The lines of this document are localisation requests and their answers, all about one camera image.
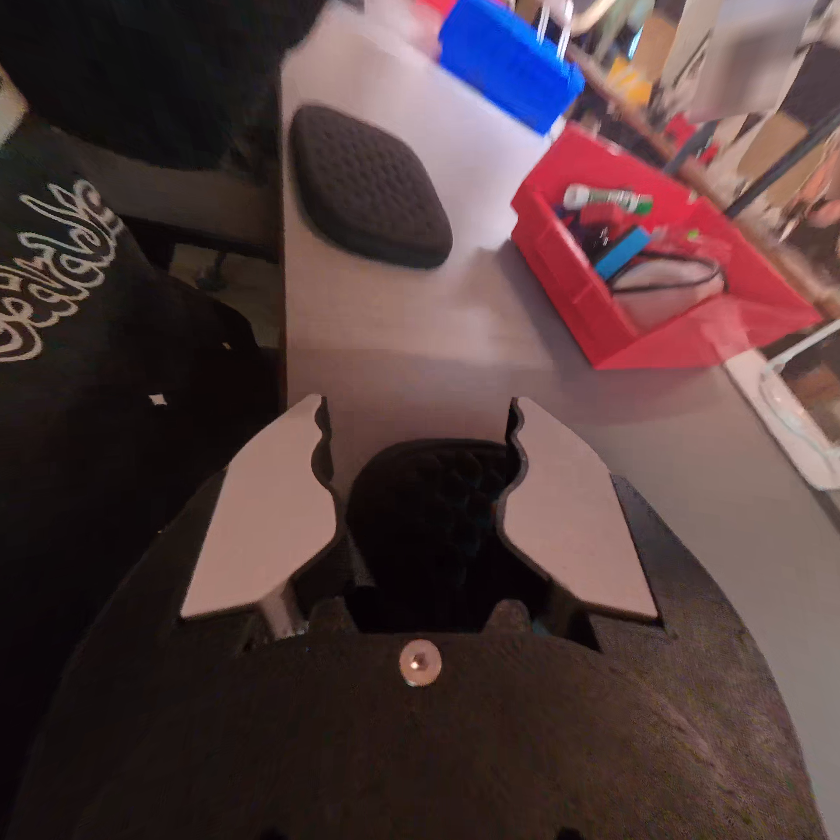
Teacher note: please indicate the blue black eraser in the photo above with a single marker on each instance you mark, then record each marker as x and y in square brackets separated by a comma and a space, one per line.
[621, 252]

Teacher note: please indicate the blue plastic bin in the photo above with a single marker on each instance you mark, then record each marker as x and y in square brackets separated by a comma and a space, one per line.
[505, 59]

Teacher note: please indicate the black dimpled pad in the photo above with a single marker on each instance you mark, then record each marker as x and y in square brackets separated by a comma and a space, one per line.
[368, 184]
[433, 525]

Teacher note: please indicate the white plastic bottle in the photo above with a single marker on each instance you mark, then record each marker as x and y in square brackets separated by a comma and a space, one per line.
[670, 286]

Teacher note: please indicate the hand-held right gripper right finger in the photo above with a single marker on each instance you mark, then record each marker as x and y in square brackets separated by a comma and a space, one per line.
[571, 525]

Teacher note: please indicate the green white marker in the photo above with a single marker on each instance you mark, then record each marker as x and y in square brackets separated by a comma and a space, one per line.
[607, 198]

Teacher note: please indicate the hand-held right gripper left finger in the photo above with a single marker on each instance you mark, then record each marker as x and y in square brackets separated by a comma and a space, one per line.
[263, 525]

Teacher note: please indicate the red plastic bin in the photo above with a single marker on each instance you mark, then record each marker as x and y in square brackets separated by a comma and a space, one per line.
[683, 328]

